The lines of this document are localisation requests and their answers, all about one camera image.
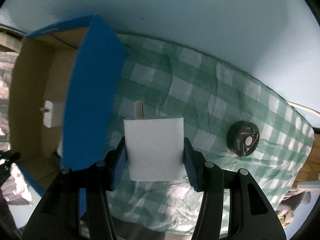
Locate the white charger block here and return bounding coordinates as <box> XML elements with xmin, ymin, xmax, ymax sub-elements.
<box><xmin>124</xmin><ymin>101</ymin><xmax>184</xmax><ymax>182</ymax></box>

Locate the white cable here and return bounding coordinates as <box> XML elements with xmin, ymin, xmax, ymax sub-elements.
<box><xmin>287</xmin><ymin>100</ymin><xmax>320</xmax><ymax>118</ymax></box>

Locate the black round cooling fan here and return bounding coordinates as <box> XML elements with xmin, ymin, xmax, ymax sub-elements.
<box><xmin>226</xmin><ymin>121</ymin><xmax>260</xmax><ymax>157</ymax></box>

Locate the green checkered tablecloth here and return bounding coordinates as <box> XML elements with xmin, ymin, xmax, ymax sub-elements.
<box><xmin>107</xmin><ymin>34</ymin><xmax>314</xmax><ymax>235</ymax></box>

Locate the blue cardboard box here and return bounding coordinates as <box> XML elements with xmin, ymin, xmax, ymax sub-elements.
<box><xmin>7</xmin><ymin>12</ymin><xmax>129</xmax><ymax>218</ymax></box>

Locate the white slim charger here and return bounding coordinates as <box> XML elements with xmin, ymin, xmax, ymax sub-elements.
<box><xmin>40</xmin><ymin>101</ymin><xmax>65</xmax><ymax>128</ymax></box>

